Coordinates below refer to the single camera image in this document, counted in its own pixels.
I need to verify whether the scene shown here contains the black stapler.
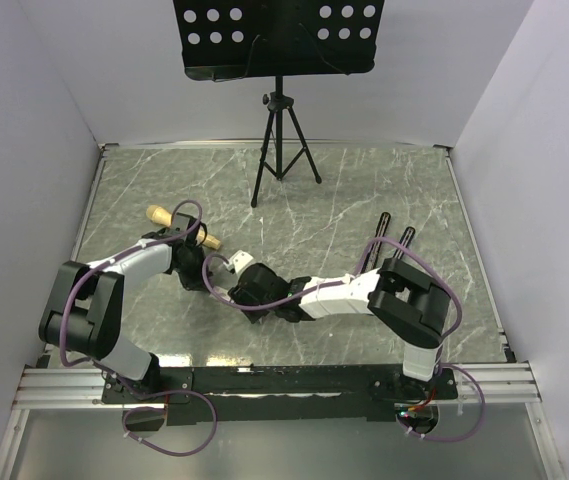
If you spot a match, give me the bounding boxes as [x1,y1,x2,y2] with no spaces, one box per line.
[358,212,394,276]

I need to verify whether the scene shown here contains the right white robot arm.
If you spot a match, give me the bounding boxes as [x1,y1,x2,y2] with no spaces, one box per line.
[227,251,451,398]

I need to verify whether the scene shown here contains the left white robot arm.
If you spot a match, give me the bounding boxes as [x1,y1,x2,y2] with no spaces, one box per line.
[38,213,208,402]

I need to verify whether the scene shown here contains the beige toy microphone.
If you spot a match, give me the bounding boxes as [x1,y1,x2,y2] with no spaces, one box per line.
[146,205,222,250]

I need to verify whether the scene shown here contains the black music stand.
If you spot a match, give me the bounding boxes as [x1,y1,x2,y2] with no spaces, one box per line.
[173,0,385,206]

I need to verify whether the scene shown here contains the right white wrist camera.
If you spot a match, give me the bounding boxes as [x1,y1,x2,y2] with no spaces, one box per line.
[225,250,255,276]

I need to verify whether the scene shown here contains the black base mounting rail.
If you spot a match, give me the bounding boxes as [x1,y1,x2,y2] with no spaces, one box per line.
[102,364,458,426]

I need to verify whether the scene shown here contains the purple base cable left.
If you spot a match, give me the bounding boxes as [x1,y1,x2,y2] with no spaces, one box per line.
[122,390,221,459]

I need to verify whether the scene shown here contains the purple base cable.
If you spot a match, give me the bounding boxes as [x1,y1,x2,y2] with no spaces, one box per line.
[122,390,221,459]
[396,364,490,444]

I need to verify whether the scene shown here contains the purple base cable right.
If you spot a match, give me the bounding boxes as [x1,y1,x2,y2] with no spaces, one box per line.
[396,364,490,444]

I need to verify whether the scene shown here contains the aluminium extrusion rail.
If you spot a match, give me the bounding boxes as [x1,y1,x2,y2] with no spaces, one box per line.
[459,362,541,404]

